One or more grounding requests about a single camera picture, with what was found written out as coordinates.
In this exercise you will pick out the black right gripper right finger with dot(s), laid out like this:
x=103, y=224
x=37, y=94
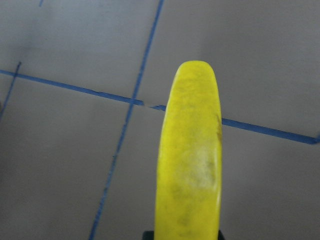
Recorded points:
x=220, y=235

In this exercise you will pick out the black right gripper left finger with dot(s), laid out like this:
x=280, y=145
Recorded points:
x=148, y=235

